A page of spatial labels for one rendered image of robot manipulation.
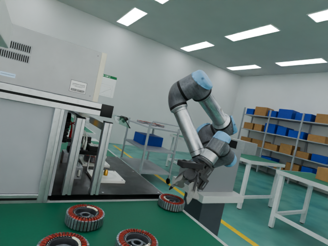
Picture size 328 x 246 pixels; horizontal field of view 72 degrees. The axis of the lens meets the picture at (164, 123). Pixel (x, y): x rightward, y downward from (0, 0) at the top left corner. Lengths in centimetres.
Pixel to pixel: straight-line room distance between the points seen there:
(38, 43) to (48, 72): 10
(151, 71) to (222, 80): 301
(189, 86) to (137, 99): 584
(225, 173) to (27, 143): 104
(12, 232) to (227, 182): 109
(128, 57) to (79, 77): 594
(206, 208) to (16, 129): 104
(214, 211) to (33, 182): 100
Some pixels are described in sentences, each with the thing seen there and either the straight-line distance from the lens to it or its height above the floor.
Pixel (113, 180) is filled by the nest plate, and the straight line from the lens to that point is 108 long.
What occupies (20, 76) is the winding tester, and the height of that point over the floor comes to 115.
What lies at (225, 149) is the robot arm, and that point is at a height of 103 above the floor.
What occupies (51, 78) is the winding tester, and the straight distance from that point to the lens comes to 95.
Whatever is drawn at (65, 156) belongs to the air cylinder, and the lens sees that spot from 129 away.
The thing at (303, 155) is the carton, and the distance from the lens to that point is 716.
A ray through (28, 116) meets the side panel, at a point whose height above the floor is 103.
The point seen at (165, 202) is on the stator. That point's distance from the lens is 95.
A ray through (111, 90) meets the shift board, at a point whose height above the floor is 151.
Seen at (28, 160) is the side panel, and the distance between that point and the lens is 85.
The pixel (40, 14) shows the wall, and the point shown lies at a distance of 658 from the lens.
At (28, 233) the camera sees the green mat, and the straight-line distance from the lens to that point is 73.
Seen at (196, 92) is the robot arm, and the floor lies 127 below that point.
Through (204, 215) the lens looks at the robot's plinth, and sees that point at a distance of 142.
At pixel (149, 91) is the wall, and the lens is 710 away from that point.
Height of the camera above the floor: 112
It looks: 2 degrees down
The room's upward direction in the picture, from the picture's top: 12 degrees clockwise
